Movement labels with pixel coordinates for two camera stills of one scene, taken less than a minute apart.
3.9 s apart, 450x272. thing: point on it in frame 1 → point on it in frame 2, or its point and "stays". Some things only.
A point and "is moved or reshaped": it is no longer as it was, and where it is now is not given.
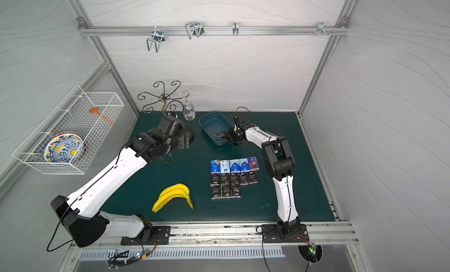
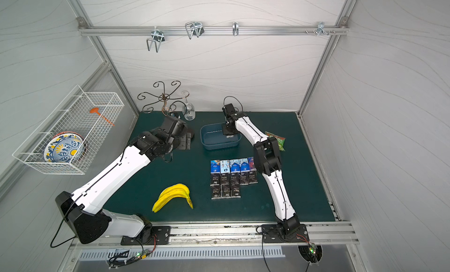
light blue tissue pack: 244,165 stays
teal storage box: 213,123 is moved or reshaped
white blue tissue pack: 225,167 stays
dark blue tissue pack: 215,166 stays
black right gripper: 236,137 → 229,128
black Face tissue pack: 244,178 stays
